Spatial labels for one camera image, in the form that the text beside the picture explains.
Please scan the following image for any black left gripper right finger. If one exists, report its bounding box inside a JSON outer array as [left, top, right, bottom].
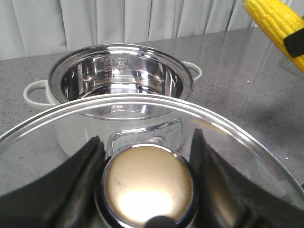
[[190, 129, 304, 228]]

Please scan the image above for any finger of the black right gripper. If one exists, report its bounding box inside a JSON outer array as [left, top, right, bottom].
[[283, 28, 304, 58]]

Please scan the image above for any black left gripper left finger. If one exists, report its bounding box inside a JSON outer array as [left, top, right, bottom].
[[0, 136, 105, 228]]

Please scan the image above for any yellow corn cob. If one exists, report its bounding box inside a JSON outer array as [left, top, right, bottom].
[[243, 0, 304, 72]]

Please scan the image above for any glass pot lid steel rim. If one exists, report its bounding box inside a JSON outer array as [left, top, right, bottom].
[[0, 94, 304, 228]]

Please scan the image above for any pale green electric cooking pot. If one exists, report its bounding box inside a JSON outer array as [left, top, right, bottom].
[[23, 44, 202, 155]]

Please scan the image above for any white pleated curtain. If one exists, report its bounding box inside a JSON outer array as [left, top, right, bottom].
[[0, 0, 255, 59]]

